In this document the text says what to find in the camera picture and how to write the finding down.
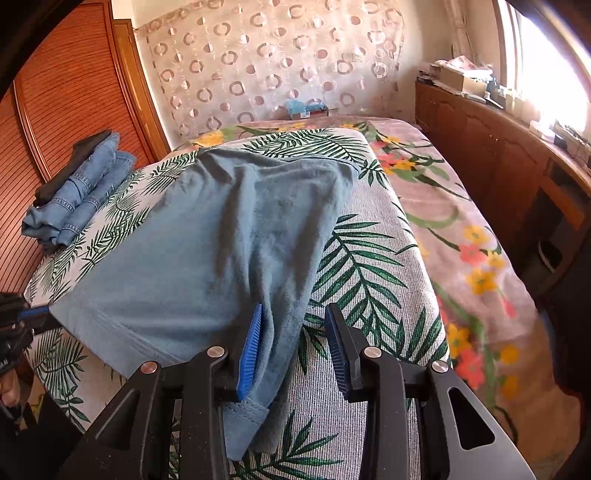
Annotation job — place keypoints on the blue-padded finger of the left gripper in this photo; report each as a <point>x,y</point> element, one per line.
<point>35,315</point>

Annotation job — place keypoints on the wooden wardrobe doors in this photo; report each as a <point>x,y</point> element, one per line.
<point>83,78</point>

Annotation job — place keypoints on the wooden sideboard cabinet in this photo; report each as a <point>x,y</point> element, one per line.
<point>539,213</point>

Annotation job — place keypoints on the folded blue denim jeans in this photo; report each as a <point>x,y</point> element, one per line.
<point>65,216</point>

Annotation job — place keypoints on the left hand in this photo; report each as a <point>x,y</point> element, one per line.
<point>10,389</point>

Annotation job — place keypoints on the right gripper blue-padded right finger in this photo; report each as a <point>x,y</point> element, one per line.
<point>365,373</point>

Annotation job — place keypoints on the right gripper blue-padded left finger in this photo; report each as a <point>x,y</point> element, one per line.
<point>220,376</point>

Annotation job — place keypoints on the cardboard box on cabinet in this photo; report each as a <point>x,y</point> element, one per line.
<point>464,76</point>

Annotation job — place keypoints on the blue tissue pack box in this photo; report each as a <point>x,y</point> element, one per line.
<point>298,110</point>

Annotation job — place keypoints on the grey-blue pants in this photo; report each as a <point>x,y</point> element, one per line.
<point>236,228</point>

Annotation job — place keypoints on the folded dark grey garment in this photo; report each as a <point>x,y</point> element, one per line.
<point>81,150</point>

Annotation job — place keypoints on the white circle-pattern curtain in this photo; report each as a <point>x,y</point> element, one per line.
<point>213,64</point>

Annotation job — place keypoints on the palm leaf print blanket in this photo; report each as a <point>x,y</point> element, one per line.
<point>78,381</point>

